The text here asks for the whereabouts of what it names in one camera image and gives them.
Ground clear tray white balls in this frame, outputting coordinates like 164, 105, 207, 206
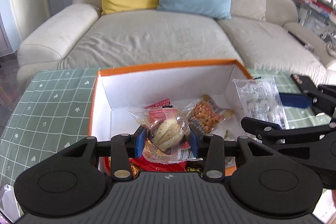
233, 76, 289, 129

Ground small clear pastry packet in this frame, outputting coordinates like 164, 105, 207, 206
129, 103, 197, 164

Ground red sauce meat packet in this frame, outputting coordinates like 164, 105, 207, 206
146, 98, 173, 121

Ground large red snack bag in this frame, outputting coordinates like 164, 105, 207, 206
103, 155, 203, 179

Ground peanut snack bag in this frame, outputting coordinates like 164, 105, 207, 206
189, 94, 235, 135

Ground orange cardboard box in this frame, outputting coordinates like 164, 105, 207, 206
88, 59, 252, 141

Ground green grid tablecloth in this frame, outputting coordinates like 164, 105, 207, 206
0, 67, 336, 214

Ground cluttered white shelf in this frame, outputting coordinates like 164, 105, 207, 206
294, 0, 335, 42

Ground beige sofa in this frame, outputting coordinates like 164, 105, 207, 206
17, 0, 335, 88

